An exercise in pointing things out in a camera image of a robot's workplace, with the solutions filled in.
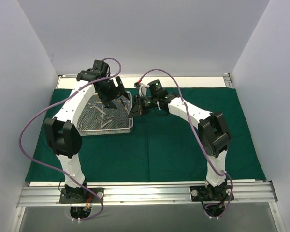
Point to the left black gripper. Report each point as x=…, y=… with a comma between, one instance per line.
x=113, y=91

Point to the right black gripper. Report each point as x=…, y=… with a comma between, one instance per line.
x=140, y=106

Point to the metal mesh instrument tray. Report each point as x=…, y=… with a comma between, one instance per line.
x=88, y=124

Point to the silver instrument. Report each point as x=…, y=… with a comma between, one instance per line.
x=123, y=103

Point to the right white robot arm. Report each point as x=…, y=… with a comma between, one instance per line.
x=211, y=129

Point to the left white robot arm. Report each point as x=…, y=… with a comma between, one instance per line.
x=61, y=132

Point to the silver surgical scissors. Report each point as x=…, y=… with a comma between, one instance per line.
x=93, y=105

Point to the silver forceps centre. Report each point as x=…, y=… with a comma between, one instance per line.
x=105, y=121

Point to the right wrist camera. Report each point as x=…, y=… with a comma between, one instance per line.
x=154, y=87

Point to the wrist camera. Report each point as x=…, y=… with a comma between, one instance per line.
x=154, y=87
x=100, y=67

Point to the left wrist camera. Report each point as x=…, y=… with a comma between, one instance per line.
x=100, y=67

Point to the aluminium right side rail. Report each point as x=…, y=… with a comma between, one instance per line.
x=227, y=80

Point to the aluminium rail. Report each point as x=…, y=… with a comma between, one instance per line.
x=39, y=194
x=227, y=80

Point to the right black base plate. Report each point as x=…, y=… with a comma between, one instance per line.
x=210, y=193

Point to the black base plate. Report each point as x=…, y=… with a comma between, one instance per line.
x=210, y=193
x=87, y=194

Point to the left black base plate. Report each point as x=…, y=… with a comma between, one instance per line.
x=87, y=194

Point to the aluminium front rail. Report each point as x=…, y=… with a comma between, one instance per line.
x=39, y=194

